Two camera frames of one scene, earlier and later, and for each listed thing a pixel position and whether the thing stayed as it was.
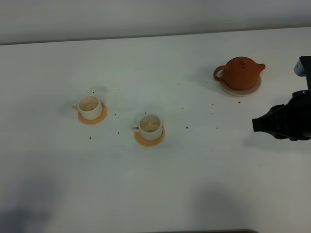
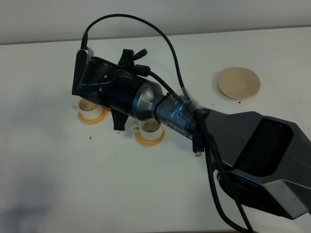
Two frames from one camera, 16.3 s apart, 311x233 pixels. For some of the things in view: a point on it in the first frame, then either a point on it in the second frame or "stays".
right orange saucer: [148, 143] stays
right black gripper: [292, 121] -> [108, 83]
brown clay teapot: [240, 73] -> [106, 108]
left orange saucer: [94, 122] stays
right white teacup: [150, 127] stays
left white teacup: [90, 106] stays
